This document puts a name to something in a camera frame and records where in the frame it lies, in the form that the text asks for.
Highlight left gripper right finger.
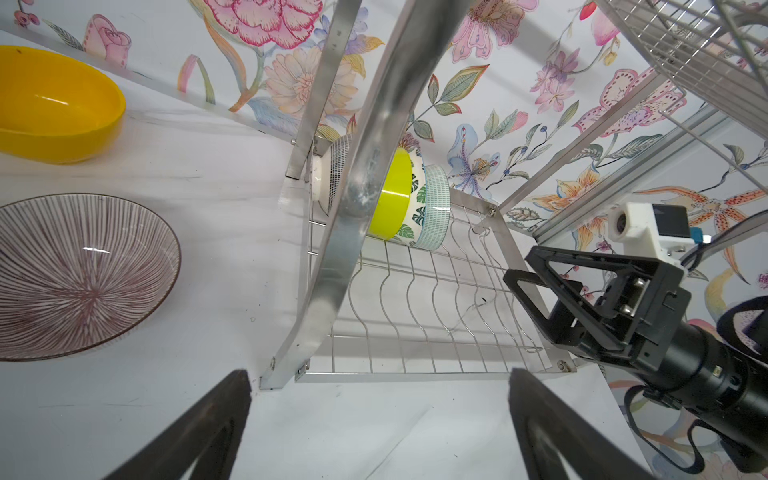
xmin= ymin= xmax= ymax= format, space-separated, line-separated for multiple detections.
xmin=508 ymin=369 xmax=652 ymax=479

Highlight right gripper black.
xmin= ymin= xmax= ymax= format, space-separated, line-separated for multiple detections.
xmin=503 ymin=246 xmax=691 ymax=374

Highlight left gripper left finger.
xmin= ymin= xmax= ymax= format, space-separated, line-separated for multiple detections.
xmin=107 ymin=369 xmax=252 ymax=479

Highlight green leaf pattern bowl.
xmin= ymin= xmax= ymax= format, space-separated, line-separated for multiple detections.
xmin=394 ymin=150 xmax=426 ymax=246

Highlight purple striped glass bowl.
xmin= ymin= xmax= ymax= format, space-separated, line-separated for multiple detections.
xmin=1 ymin=193 xmax=182 ymax=362

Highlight lime green plastic bowl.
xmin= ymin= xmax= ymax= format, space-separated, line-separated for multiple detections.
xmin=369 ymin=147 xmax=413 ymax=240

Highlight black white patterned bowl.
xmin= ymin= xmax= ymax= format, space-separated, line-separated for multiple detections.
xmin=310 ymin=134 xmax=353 ymax=215

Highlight pale green glass bowl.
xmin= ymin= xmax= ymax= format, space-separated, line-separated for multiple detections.
xmin=414 ymin=165 xmax=451 ymax=251

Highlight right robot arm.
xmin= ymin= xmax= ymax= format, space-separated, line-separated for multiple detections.
xmin=503 ymin=246 xmax=767 ymax=473

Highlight silver two-tier dish rack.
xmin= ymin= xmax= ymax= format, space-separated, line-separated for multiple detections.
xmin=259 ymin=1 xmax=767 ymax=390

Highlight yellow plastic bowl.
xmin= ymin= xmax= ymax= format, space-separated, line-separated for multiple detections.
xmin=1 ymin=45 xmax=126 ymax=164

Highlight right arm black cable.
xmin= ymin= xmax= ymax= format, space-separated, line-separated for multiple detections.
xmin=623 ymin=206 xmax=768 ymax=475

